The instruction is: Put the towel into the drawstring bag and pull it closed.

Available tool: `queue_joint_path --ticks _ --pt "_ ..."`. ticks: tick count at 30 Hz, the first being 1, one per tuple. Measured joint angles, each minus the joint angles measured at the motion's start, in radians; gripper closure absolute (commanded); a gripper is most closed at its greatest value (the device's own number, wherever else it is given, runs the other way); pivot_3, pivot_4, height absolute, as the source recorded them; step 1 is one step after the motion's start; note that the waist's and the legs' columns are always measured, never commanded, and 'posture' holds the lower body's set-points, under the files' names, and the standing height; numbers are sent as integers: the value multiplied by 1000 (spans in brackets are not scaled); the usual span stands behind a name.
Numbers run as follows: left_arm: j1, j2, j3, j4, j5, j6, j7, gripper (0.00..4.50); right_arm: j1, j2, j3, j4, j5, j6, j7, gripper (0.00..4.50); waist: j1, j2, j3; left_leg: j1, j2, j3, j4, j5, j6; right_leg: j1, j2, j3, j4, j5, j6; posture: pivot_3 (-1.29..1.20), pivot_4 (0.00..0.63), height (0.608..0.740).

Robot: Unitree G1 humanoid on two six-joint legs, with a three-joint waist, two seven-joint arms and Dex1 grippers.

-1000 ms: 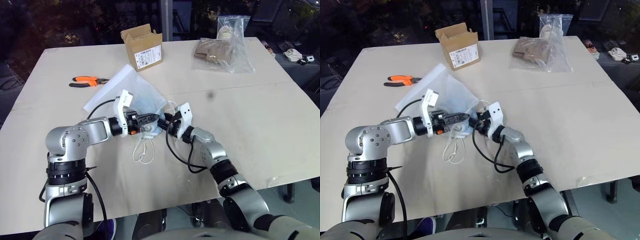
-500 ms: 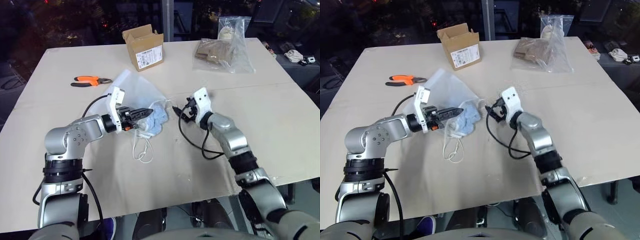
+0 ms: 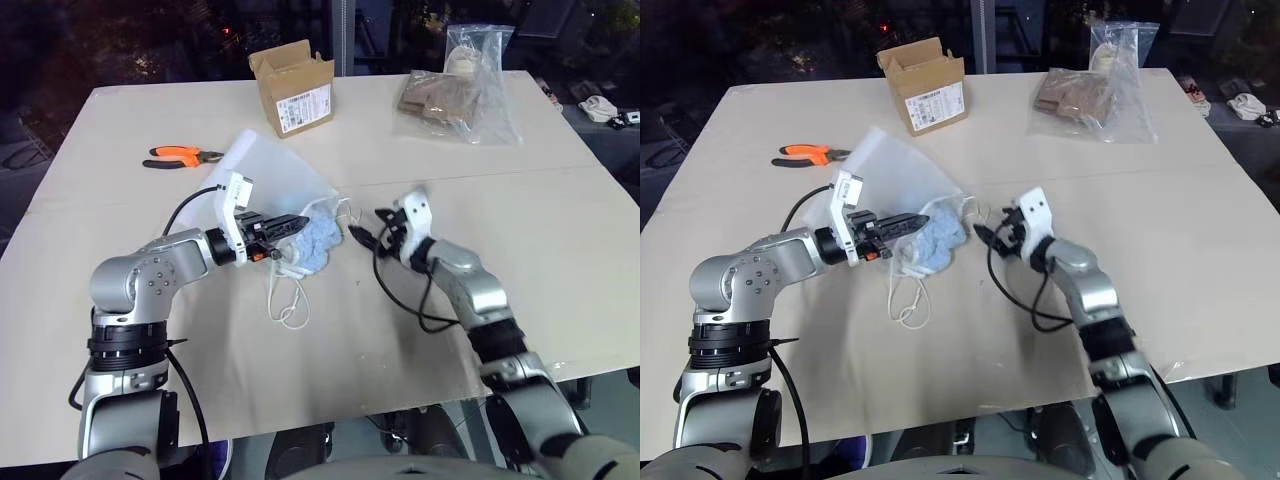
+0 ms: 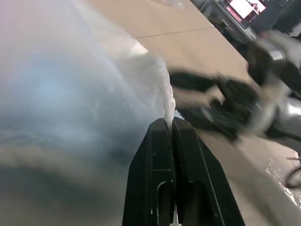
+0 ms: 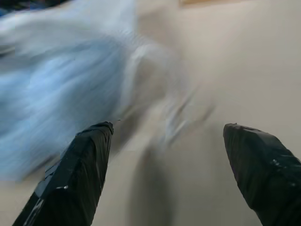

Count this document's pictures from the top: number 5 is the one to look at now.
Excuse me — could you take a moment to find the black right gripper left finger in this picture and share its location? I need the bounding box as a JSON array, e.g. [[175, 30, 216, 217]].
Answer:
[[12, 121, 114, 226]]

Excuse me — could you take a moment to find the light blue towel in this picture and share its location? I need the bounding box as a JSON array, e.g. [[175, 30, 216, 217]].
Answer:
[[0, 40, 132, 182]]

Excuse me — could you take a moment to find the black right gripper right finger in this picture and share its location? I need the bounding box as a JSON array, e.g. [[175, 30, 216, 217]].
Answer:
[[222, 123, 301, 226]]

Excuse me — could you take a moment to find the light blue cloth garment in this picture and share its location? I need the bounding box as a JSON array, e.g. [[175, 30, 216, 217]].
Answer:
[[0, 0, 217, 146]]

